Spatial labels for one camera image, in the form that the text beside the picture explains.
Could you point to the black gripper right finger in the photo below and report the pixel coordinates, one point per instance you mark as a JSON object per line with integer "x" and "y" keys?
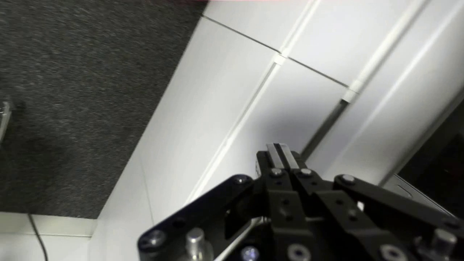
{"x": 367, "y": 212}

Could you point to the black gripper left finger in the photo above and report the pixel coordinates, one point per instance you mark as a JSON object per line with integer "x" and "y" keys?
{"x": 212, "y": 212}

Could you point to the white base cabinet unit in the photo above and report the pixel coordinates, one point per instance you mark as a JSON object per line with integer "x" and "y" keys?
{"x": 218, "y": 88}

